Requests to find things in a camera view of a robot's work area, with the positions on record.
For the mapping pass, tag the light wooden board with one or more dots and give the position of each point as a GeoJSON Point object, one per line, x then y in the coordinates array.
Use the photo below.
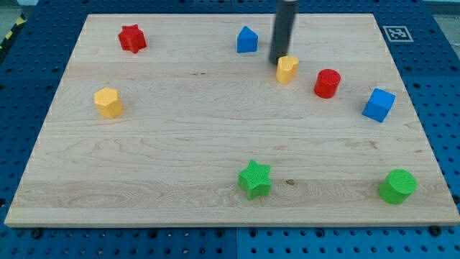
{"type": "Point", "coordinates": [195, 112]}

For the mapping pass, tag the green star block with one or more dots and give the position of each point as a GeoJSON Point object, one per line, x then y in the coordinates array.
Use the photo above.
{"type": "Point", "coordinates": [254, 180]}

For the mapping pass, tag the yellow heart block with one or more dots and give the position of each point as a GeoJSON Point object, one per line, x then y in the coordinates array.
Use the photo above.
{"type": "Point", "coordinates": [287, 67]}

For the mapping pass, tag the blue pentagon block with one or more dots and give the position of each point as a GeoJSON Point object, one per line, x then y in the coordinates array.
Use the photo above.
{"type": "Point", "coordinates": [247, 41]}

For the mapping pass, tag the red cylinder block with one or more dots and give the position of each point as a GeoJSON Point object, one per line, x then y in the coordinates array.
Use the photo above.
{"type": "Point", "coordinates": [327, 83]}

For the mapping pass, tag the yellow hexagon block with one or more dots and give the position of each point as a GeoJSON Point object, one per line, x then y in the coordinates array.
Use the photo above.
{"type": "Point", "coordinates": [108, 103]}

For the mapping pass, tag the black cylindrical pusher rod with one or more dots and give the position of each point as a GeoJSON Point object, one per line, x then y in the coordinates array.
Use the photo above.
{"type": "Point", "coordinates": [281, 33]}

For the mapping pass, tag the red star block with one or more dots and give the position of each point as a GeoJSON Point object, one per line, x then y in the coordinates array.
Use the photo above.
{"type": "Point", "coordinates": [132, 38]}

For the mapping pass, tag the blue cube block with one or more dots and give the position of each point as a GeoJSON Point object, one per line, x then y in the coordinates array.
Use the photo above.
{"type": "Point", "coordinates": [379, 105]}

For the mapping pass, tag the green cylinder block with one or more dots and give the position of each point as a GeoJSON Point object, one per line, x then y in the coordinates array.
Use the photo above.
{"type": "Point", "coordinates": [398, 186]}

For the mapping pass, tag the white fiducial marker tag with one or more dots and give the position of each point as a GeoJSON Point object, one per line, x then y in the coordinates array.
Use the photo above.
{"type": "Point", "coordinates": [397, 33]}

